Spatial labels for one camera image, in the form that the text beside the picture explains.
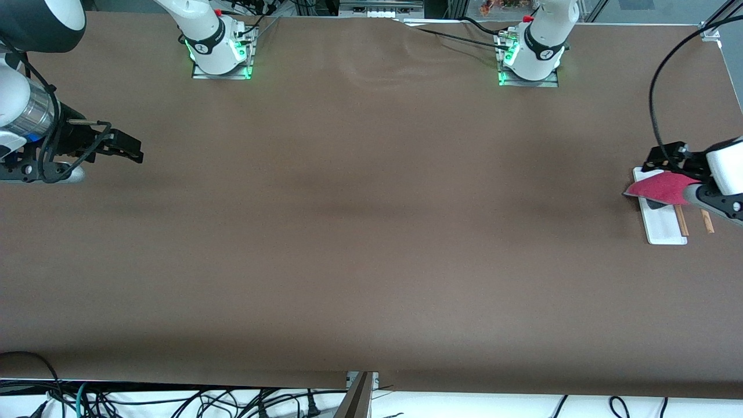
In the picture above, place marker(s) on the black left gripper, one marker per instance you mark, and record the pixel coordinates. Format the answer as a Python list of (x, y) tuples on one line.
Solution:
[(673, 157)]

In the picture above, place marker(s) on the white rectangular tray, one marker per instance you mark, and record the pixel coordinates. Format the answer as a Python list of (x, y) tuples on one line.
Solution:
[(664, 226)]

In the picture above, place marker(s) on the white power strip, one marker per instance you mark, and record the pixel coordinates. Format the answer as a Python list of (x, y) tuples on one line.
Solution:
[(384, 13)]

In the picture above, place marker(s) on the metal corner bracket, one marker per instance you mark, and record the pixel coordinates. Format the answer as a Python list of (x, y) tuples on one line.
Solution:
[(711, 30)]

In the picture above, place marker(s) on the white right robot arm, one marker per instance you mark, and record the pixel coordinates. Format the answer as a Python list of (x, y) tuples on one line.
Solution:
[(35, 17)]

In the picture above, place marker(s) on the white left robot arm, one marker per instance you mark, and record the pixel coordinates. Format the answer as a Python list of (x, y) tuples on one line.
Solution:
[(728, 165)]

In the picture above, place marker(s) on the pink towel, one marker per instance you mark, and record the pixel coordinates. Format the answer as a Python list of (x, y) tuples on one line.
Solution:
[(662, 188)]

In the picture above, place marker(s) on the brown table cover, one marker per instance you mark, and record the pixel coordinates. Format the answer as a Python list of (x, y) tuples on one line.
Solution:
[(371, 261)]

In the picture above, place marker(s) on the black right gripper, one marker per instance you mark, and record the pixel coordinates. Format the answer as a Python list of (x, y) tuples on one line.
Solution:
[(74, 137)]

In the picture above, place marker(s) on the wooden table leg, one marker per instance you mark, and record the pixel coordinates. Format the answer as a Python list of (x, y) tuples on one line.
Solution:
[(355, 400)]

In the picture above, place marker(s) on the orange plant decoration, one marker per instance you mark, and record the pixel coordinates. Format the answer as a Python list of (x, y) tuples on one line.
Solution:
[(499, 6)]

